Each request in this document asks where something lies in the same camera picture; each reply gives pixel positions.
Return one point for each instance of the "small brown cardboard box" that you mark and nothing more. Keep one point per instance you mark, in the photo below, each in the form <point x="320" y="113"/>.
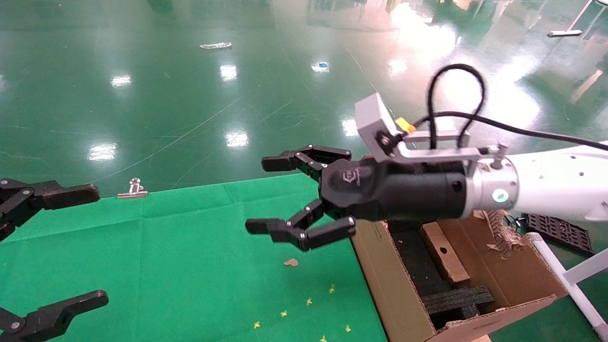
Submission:
<point x="446" y="256"/>

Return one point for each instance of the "grey metal camera bracket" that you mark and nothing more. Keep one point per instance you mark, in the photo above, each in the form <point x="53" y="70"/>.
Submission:
<point x="441" y="154"/>

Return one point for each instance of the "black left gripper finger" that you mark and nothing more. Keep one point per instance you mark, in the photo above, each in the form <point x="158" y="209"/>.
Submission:
<point x="57" y="316"/>
<point x="66" y="194"/>

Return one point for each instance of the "large open cardboard carton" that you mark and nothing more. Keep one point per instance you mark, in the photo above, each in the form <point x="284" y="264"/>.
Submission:
<point x="394" y="294"/>

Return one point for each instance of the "black foam insert block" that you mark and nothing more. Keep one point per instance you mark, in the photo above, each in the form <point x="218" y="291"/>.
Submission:
<point x="456" y="299"/>

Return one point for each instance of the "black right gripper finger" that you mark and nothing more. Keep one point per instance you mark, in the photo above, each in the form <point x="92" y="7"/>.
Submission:
<point x="289" y="232"/>
<point x="299" y="159"/>

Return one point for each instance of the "white bar stand base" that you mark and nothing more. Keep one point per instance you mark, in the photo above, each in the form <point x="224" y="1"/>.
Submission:
<point x="564" y="33"/>

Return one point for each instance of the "silver binder clip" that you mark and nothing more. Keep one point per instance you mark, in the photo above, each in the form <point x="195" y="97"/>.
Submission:
<point x="133" y="191"/>

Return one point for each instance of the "black plastic grid tray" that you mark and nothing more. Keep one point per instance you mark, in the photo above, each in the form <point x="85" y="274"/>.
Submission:
<point x="560" y="232"/>

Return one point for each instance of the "white pipe frame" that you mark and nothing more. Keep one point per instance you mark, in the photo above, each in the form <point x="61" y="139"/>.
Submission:
<point x="577" y="285"/>

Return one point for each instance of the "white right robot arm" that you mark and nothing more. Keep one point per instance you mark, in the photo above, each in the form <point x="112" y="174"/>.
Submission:
<point x="555" y="183"/>

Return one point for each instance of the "white floor litter strip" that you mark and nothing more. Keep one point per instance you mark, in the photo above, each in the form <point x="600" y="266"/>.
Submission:
<point x="216" y="45"/>

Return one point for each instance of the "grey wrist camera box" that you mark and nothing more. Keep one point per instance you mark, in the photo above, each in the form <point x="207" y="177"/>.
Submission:
<point x="373" y="116"/>

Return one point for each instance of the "green table cloth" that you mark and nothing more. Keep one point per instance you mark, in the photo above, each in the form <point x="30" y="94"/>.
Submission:
<point x="166" y="256"/>

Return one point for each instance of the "small brown cardboard scrap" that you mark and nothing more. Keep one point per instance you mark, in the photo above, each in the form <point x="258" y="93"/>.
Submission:
<point x="291" y="262"/>

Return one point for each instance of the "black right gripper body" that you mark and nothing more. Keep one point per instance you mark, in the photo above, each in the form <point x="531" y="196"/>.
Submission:
<point x="403" y="190"/>

